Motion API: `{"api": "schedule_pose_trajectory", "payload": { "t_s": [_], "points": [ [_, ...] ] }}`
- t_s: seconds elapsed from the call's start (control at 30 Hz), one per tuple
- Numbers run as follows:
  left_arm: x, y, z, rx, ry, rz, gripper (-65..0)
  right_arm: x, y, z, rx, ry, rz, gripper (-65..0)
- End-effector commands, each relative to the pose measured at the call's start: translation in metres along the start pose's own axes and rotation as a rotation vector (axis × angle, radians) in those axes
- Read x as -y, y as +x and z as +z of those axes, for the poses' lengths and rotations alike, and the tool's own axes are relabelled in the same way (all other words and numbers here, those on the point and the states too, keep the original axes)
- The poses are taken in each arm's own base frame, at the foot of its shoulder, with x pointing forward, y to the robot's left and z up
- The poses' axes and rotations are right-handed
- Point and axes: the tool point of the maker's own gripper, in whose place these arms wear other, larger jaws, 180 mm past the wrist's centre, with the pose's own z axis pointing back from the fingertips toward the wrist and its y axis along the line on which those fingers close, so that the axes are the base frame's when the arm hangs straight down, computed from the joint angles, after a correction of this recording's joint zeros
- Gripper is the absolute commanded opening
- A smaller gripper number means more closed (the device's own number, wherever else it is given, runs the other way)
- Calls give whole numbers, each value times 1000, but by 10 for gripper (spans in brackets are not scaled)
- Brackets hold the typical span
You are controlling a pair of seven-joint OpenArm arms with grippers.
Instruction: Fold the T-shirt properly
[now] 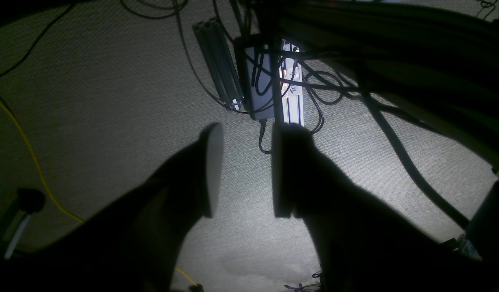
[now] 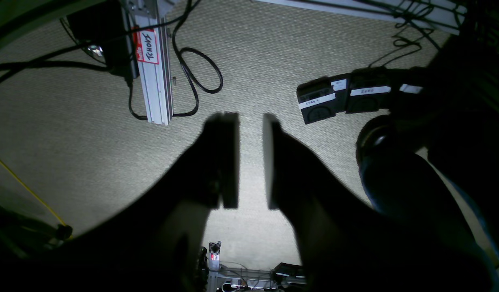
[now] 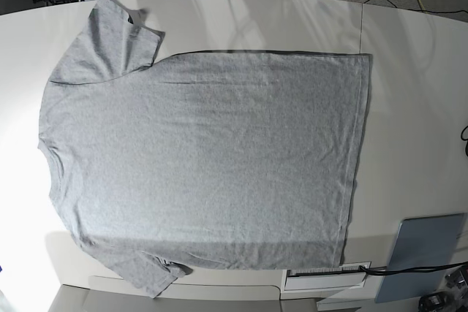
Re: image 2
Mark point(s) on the aluminium extrusion with label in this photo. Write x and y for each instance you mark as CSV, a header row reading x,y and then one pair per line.
x,y
152,51

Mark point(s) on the black labelled power adapter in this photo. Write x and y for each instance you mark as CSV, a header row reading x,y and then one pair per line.
x,y
360,91

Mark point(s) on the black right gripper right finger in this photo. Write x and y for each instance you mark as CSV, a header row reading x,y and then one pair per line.
x,y
325,215

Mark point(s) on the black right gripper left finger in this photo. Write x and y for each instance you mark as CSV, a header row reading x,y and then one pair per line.
x,y
205,177

